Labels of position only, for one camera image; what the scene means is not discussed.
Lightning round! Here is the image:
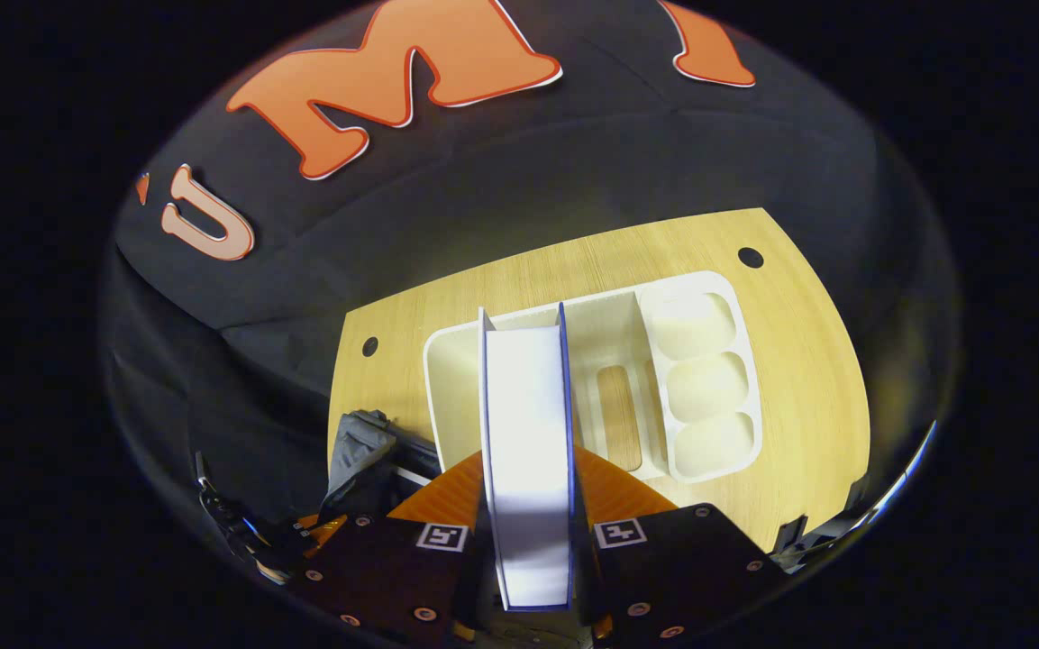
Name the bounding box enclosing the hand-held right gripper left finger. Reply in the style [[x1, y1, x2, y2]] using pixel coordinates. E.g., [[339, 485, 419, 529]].
[[289, 451, 488, 645]]

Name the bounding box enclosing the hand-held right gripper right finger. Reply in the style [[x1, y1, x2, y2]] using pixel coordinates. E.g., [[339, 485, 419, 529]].
[[573, 446, 790, 643]]

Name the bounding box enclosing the grey schoolbag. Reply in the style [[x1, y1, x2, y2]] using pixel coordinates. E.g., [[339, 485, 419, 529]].
[[325, 410, 443, 519]]

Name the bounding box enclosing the white bookshelf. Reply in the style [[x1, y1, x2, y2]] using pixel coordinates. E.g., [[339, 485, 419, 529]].
[[423, 270, 763, 485]]

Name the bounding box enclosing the blue spine book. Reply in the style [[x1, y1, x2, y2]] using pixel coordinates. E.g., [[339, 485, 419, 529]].
[[478, 302, 576, 614]]

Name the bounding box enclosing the black backdrop cloth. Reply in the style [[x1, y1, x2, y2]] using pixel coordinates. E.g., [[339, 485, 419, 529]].
[[100, 0, 962, 542]]

